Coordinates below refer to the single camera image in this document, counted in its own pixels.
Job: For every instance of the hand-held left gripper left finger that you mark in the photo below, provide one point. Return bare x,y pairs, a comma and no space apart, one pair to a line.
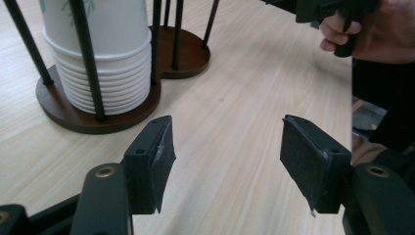
147,169

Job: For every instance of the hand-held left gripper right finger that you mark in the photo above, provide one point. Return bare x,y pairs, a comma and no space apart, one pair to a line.
306,163

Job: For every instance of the wooden cup holder black rods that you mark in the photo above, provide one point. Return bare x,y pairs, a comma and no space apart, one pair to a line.
81,124

